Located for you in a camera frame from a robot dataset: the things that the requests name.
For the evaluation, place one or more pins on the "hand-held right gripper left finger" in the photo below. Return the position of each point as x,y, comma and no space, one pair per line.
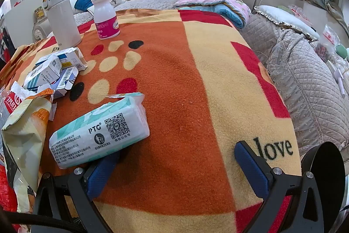
102,175

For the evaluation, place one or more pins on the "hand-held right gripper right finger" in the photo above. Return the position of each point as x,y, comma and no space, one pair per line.
252,171

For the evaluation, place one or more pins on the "yellow striped medicine box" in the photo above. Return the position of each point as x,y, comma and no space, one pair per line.
71,57

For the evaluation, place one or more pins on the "white barcode medicine box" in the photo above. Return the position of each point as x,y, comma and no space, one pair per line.
66,80

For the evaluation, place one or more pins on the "blue striped medicine box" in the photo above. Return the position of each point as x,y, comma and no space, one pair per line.
43,73

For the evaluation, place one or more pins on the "clear bag of red items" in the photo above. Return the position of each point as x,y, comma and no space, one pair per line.
328,39

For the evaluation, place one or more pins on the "crumpled yellow snack bag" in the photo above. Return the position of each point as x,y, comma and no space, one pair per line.
26,140

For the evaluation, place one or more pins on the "white green tissue pack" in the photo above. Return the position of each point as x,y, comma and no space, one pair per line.
103,129

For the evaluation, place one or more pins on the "folded pink blue quilt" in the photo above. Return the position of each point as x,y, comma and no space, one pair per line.
218,7

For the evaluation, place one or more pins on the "white thermos bottle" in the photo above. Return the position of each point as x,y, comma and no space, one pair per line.
63,17

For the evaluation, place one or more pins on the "white ruffled pillow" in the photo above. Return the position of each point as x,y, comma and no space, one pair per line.
283,17

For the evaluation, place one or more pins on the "beige quilted bedspread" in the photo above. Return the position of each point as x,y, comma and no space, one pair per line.
300,80

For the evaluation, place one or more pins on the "lilac lint brush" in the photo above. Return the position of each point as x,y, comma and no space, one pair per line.
338,77

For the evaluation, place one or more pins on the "red plastic bag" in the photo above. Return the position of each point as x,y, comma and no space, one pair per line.
6,189

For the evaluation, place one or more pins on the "red white packet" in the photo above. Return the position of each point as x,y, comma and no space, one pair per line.
12,99

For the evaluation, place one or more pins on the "white pill bottle pink label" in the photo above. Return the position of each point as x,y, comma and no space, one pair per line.
105,17

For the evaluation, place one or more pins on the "cream carved furniture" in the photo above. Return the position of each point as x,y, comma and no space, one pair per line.
24,12

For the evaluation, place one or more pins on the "orange red yellow printed blanket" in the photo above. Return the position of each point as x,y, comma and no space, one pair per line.
185,80

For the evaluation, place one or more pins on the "beige garment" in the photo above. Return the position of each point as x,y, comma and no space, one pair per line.
117,1

